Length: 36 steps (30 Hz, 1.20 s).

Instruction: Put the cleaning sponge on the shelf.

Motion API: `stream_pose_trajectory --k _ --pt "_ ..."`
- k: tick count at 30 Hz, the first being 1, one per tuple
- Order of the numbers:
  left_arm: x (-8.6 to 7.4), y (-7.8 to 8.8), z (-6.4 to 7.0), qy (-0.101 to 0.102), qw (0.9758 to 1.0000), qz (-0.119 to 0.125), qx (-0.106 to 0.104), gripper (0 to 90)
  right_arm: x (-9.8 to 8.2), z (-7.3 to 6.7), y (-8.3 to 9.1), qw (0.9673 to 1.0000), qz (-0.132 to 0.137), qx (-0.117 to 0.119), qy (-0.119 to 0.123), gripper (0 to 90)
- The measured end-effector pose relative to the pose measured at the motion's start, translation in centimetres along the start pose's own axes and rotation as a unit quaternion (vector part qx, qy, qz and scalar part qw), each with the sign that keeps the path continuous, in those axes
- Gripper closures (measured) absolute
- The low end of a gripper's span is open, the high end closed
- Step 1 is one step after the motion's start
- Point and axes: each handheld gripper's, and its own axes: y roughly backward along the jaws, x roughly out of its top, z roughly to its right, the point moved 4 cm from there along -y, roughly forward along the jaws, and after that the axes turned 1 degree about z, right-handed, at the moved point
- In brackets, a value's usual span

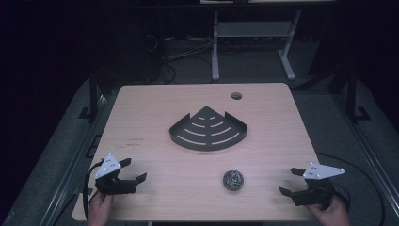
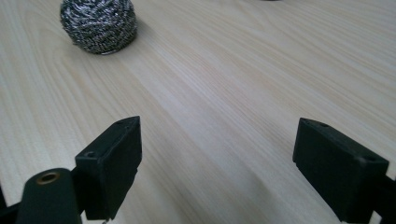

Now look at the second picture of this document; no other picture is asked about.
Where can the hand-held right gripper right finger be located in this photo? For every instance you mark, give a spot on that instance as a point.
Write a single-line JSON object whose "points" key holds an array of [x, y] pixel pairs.
{"points": [[336, 174]]}

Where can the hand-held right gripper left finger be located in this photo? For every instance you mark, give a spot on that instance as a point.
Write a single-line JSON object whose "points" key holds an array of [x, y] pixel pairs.
{"points": [[112, 168]]}

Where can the steel wool scouring ball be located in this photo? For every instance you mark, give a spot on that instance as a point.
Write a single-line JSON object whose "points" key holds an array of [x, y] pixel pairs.
{"points": [[99, 25]]}

